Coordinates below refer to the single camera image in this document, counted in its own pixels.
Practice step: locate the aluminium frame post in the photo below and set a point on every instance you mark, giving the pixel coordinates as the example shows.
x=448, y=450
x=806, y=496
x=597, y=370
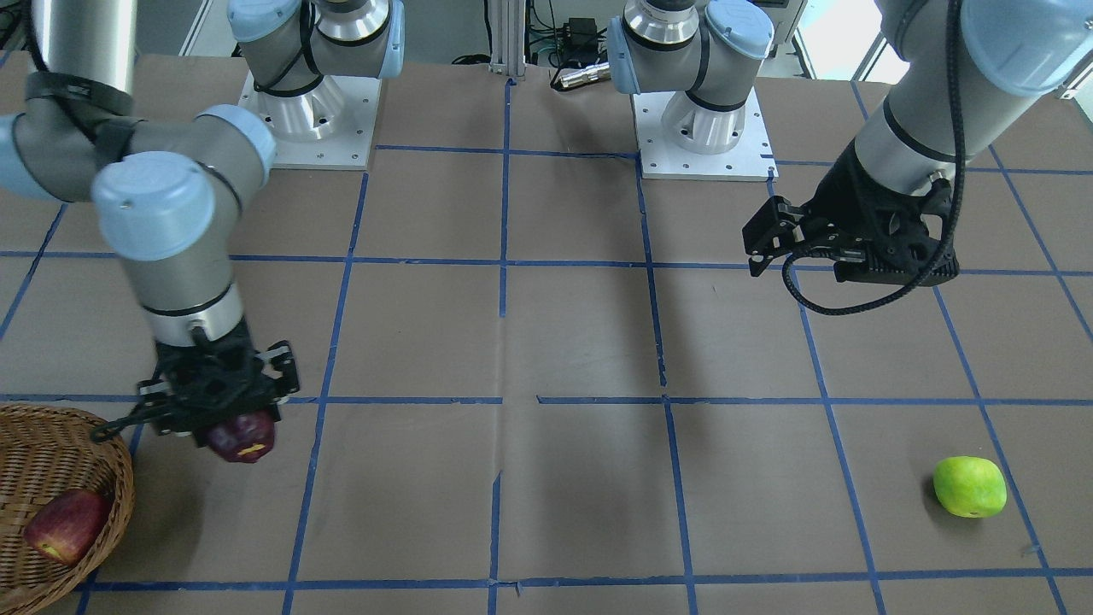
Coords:
x=508, y=22

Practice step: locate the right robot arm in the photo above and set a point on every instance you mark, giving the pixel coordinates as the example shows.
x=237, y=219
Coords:
x=168, y=194

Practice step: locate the dark red apple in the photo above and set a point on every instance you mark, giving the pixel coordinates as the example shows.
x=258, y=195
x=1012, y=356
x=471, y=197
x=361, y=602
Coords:
x=242, y=439

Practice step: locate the red yellow apple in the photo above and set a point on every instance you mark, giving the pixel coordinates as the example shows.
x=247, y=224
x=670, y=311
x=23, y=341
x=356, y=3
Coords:
x=66, y=528

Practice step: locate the green apple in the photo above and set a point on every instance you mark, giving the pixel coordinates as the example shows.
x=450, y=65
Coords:
x=970, y=487

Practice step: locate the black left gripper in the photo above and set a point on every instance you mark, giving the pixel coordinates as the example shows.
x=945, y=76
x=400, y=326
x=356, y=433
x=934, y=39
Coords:
x=838, y=198

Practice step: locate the wicker basket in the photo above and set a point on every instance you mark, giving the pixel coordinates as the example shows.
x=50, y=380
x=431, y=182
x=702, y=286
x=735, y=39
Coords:
x=46, y=450

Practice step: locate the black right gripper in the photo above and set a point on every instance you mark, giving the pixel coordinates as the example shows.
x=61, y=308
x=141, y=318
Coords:
x=276, y=365

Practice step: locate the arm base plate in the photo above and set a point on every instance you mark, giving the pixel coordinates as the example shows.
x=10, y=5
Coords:
x=679, y=140
x=329, y=128

